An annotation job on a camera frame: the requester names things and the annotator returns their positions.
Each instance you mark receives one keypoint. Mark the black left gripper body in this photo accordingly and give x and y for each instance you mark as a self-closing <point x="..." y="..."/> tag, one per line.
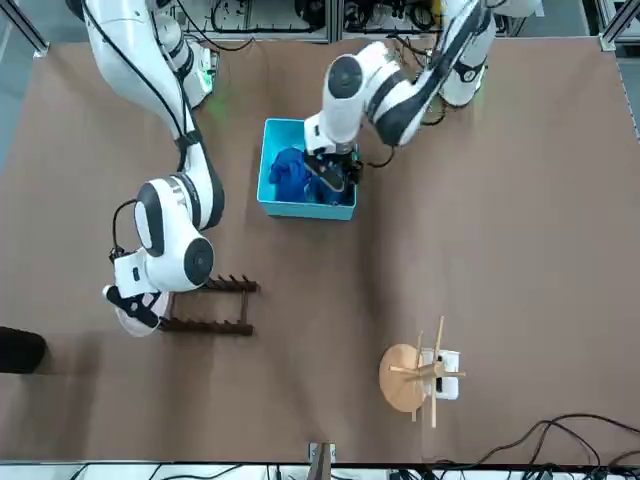
<point x="334" y="160"/>

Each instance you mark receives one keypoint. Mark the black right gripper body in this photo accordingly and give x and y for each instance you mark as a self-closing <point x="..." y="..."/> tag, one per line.
<point x="134" y="307"/>

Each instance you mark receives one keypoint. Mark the pale pink plate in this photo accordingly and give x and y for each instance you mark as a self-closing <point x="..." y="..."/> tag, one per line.
<point x="137" y="330"/>

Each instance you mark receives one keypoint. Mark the blue square rag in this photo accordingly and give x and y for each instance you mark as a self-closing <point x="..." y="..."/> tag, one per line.
<point x="287" y="175"/>
<point x="330" y="196"/>

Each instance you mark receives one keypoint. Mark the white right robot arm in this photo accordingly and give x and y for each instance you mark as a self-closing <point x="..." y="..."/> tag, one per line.
<point x="165" y="235"/>

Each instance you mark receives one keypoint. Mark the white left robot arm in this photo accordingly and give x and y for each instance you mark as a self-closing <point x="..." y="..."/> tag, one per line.
<point x="350" y="115"/>

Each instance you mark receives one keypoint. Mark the cyan plastic box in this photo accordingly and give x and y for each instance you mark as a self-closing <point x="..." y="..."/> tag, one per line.
<point x="305" y="210"/>

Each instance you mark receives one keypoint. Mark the dark wooden dish rack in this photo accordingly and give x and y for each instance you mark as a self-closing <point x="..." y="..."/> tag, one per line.
<point x="235" y="286"/>

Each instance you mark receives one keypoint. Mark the wooden mug stand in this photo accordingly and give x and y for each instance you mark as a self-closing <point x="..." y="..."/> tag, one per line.
<point x="400" y="380"/>

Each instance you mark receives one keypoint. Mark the rear aluminium frame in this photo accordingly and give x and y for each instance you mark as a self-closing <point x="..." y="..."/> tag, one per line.
<point x="334" y="25"/>

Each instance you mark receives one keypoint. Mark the camera mount post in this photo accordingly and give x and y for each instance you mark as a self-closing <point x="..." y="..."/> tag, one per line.
<point x="320" y="460"/>

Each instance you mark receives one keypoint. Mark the aluminium corner post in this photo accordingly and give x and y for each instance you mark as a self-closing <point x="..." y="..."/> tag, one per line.
<point x="620" y="25"/>
<point x="25" y="25"/>

